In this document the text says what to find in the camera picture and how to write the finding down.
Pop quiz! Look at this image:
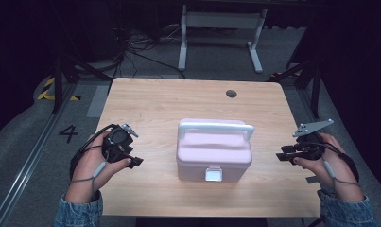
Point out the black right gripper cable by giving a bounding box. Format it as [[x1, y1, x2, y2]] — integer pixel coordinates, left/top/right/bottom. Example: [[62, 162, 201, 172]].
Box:
[[305, 141, 360, 183]]

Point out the grey wrist cord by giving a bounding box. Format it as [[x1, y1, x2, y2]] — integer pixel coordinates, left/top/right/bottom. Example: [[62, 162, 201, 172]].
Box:
[[322, 159, 361, 191], [70, 161, 109, 199]]

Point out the person's right hand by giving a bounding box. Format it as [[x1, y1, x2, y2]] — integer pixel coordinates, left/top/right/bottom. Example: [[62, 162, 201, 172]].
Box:
[[293, 131, 366, 203]]

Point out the grey left wrist cord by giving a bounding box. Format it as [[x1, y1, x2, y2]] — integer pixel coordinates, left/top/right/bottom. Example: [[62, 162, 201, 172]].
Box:
[[70, 161, 109, 199]]

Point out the black tripod stand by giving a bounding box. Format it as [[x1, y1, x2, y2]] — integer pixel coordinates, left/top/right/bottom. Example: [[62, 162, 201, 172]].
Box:
[[50, 51, 114, 114], [268, 56, 325, 120]]

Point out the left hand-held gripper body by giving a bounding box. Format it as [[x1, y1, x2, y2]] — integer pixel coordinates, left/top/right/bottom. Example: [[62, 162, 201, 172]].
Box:
[[101, 123, 140, 164]]

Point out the pink box with white handle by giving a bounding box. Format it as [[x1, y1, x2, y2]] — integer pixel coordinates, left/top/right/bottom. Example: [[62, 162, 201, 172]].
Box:
[[176, 117, 255, 183]]

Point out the bundle of floor cables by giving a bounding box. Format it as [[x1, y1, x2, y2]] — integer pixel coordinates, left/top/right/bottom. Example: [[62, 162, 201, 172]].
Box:
[[114, 24, 186, 80]]

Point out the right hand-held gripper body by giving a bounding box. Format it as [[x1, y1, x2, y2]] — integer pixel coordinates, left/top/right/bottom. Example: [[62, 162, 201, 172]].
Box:
[[291, 118, 335, 162]]

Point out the grey right wrist cord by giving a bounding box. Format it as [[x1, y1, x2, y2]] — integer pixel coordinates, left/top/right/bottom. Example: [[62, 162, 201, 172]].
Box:
[[322, 159, 361, 191]]

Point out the person's left hand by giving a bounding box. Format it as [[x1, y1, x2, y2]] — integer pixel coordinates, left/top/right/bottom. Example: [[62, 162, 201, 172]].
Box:
[[65, 131, 132, 204]]

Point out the metal floor rail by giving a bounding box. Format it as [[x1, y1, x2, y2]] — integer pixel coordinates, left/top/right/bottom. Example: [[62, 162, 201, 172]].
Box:
[[0, 82, 79, 227]]

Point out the dark curtain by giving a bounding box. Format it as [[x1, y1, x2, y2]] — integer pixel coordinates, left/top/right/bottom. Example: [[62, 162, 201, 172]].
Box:
[[300, 0, 381, 198], [0, 0, 61, 144]]

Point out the white metal stand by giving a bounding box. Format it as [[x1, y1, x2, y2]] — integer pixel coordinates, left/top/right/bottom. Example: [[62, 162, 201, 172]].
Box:
[[177, 4, 268, 75]]

